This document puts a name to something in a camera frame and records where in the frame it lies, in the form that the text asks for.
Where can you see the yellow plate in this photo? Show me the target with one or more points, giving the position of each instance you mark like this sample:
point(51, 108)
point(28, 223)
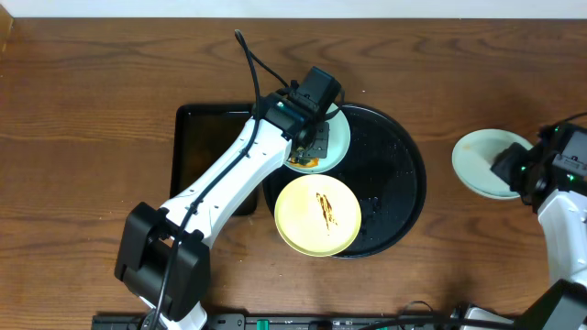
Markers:
point(317, 215)

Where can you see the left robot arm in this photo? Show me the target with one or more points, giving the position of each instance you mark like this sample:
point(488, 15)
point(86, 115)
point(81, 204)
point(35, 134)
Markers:
point(164, 252)

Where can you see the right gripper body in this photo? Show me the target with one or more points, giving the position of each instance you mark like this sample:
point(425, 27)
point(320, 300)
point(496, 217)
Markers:
point(506, 161)

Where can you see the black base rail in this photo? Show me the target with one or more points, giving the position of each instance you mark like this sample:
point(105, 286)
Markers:
point(235, 321)

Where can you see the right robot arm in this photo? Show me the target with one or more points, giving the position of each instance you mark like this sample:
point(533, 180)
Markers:
point(562, 217)

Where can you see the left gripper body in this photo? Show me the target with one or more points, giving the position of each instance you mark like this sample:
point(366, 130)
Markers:
point(314, 141)

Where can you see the light blue plate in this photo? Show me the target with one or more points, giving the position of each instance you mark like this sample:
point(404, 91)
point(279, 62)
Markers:
point(473, 156)
point(338, 143)

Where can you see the black round tray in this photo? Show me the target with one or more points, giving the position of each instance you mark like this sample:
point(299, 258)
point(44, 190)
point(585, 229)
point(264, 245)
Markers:
point(385, 170)

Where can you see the green and yellow sponge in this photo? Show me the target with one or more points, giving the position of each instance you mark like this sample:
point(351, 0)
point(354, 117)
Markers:
point(303, 162)

